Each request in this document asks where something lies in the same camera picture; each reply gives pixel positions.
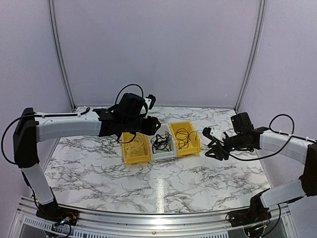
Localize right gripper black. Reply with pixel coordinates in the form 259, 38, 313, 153
205, 133, 245, 161

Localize right yellow plastic bin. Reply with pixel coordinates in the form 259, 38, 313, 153
168, 121, 201, 157

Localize black cable bundle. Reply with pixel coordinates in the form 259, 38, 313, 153
151, 133, 173, 152

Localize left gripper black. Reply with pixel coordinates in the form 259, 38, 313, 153
123, 116, 160, 135

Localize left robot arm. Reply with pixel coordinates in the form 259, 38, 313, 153
0, 93, 160, 221

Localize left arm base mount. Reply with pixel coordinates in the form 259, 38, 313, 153
36, 197, 79, 226

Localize left corner post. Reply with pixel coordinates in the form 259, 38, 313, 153
47, 0, 76, 110

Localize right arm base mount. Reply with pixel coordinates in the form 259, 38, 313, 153
225, 195, 271, 227

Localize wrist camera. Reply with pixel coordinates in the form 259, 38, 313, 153
144, 94, 156, 113
203, 127, 225, 142

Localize white translucent plastic bin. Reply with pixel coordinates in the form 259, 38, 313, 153
148, 123, 177, 161

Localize corner post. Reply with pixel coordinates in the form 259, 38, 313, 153
234, 0, 267, 112
47, 0, 76, 110

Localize yellow plastic bin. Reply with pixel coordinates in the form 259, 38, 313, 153
168, 121, 201, 157
121, 132, 151, 165

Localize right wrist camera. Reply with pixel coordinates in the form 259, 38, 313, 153
203, 127, 225, 142

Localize right corner post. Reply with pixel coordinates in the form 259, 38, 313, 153
234, 0, 267, 112

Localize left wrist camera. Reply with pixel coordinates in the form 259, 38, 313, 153
144, 94, 156, 113

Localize aluminium frame rail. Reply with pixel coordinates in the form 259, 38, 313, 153
7, 197, 298, 238

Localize long thin black cable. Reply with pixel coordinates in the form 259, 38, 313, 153
174, 128, 199, 151

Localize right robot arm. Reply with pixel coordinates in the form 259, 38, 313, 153
203, 112, 317, 222

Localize left yellow plastic bin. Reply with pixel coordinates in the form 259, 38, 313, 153
121, 132, 151, 165

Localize thin white cable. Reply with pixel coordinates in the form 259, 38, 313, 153
124, 133, 146, 157

